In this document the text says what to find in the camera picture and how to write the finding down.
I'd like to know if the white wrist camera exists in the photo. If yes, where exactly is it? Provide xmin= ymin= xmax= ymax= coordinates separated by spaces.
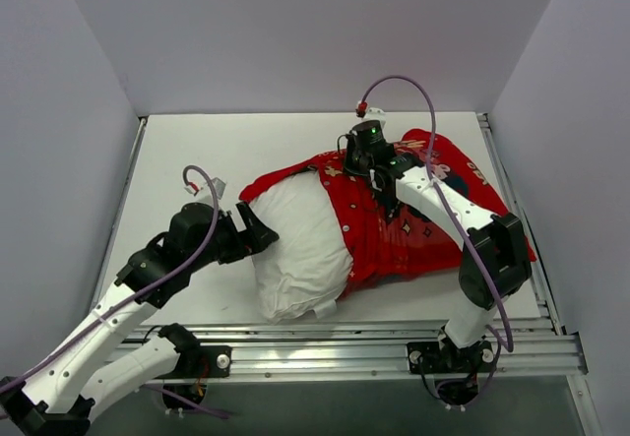
xmin=194 ymin=177 xmax=226 ymax=201
xmin=355 ymin=102 xmax=386 ymax=126

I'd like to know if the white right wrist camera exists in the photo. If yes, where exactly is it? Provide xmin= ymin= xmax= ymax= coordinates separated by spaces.
xmin=355 ymin=102 xmax=386 ymax=126

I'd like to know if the aluminium front mounting rail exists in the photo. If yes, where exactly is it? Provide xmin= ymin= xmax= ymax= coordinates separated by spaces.
xmin=97 ymin=318 xmax=590 ymax=383

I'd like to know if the aluminium side rail left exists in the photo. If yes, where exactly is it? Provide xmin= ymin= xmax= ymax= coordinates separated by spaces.
xmin=81 ymin=115 xmax=149 ymax=319

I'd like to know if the aluminium side rail right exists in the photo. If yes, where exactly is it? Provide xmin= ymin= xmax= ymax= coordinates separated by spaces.
xmin=475 ymin=110 xmax=567 ymax=334

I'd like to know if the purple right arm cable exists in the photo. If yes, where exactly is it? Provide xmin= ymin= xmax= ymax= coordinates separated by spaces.
xmin=358 ymin=75 xmax=515 ymax=353

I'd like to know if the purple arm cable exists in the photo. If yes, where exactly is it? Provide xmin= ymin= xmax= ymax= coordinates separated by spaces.
xmin=358 ymin=75 xmax=515 ymax=353
xmin=0 ymin=164 xmax=221 ymax=398

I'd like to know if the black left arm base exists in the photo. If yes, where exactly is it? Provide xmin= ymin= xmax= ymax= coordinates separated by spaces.
xmin=187 ymin=344 xmax=232 ymax=380

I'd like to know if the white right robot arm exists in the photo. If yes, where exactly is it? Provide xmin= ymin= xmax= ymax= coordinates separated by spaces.
xmin=344 ymin=119 xmax=532 ymax=370

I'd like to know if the white pillow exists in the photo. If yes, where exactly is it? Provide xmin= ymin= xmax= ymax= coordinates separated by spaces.
xmin=250 ymin=171 xmax=352 ymax=323

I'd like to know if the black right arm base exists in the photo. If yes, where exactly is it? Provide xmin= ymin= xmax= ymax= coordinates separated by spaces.
xmin=407 ymin=340 xmax=495 ymax=376

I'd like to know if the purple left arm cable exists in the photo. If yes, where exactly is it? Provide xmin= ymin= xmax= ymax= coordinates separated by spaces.
xmin=0 ymin=164 xmax=221 ymax=398

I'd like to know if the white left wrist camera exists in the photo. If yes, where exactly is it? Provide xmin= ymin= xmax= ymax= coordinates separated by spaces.
xmin=194 ymin=177 xmax=226 ymax=201

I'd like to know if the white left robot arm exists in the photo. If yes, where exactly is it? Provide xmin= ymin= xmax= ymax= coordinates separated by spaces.
xmin=1 ymin=202 xmax=279 ymax=435

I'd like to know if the red printed pillowcase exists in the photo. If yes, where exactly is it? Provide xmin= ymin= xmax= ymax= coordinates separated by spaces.
xmin=239 ymin=134 xmax=508 ymax=295

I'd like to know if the aluminium side rail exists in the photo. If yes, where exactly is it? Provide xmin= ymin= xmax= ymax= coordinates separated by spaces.
xmin=475 ymin=110 xmax=567 ymax=334
xmin=81 ymin=115 xmax=149 ymax=319

